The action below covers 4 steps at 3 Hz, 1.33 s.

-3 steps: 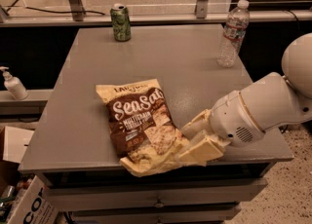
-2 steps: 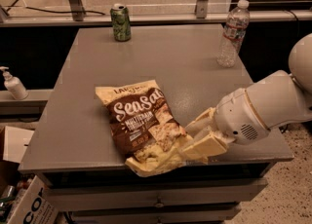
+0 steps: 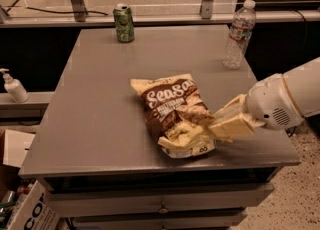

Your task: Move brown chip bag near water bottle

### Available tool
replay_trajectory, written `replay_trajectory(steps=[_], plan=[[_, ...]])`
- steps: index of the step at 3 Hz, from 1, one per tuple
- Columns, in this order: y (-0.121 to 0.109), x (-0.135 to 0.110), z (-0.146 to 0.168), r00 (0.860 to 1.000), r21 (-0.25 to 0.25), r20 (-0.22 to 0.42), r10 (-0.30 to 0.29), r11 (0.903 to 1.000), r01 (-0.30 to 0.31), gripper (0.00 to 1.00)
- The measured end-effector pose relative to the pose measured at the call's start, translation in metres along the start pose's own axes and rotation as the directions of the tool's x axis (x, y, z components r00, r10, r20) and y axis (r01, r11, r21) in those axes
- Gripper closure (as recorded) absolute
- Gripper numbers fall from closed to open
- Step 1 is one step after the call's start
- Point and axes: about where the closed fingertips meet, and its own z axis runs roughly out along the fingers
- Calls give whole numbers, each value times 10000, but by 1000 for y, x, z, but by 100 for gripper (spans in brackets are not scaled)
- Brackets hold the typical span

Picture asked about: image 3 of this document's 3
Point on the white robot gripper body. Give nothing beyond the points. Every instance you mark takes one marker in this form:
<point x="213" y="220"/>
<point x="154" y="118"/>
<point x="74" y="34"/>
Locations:
<point x="269" y="102"/>

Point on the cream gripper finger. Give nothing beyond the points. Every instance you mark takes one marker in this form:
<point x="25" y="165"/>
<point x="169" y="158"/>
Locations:
<point x="240" y="125"/>
<point x="234" y="109"/>

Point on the brown sea salt chip bag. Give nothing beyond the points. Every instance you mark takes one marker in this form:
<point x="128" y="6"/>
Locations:
<point x="175" y="115"/>

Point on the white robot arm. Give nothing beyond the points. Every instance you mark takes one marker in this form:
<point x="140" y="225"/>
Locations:
<point x="304" y="86"/>

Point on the clear plastic water bottle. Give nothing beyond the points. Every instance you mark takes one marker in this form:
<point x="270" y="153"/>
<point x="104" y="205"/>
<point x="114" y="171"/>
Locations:
<point x="239" y="35"/>

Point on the white pump dispenser bottle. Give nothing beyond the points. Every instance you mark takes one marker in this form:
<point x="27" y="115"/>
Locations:
<point x="14" y="87"/>

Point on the upper drawer round knob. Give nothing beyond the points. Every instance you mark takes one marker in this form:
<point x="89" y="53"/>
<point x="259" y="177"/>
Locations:
<point x="163" y="210"/>

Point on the green soda can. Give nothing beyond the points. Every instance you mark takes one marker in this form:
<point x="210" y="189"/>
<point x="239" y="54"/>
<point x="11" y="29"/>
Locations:
<point x="123" y="23"/>

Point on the grey drawer cabinet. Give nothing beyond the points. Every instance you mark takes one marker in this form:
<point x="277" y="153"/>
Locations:
<point x="100" y="153"/>

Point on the white cardboard box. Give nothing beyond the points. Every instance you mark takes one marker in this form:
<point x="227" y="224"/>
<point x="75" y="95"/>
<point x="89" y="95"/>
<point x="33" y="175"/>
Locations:
<point x="22" y="201"/>

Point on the metal railing frame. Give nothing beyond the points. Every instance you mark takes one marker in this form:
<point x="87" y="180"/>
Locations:
<point x="150" y="10"/>

